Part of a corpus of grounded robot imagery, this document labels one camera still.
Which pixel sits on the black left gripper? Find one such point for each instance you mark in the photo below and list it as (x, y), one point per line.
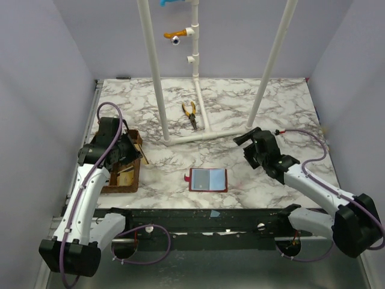
(132, 149)

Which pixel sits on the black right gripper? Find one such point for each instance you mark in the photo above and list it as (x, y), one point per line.
(250, 150)

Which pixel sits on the tan card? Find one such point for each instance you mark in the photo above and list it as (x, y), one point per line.
(140, 149)

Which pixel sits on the red leather card holder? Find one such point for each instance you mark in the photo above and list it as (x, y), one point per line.
(207, 180)

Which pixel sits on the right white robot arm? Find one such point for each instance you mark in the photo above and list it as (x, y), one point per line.
(351, 222)

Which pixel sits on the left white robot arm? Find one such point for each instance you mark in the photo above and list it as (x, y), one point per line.
(74, 248)

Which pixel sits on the cards in basket compartment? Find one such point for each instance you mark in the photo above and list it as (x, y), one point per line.
(125, 177)

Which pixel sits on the brown wicker basket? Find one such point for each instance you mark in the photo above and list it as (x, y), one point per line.
(111, 184)

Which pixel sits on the blue hook on pipe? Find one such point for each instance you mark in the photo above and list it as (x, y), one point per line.
(163, 3)

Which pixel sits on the yellow handled pliers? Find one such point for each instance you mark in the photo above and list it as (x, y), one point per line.
(191, 115)

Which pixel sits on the white PVC pipe frame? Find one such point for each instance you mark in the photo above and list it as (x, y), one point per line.
(193, 31)

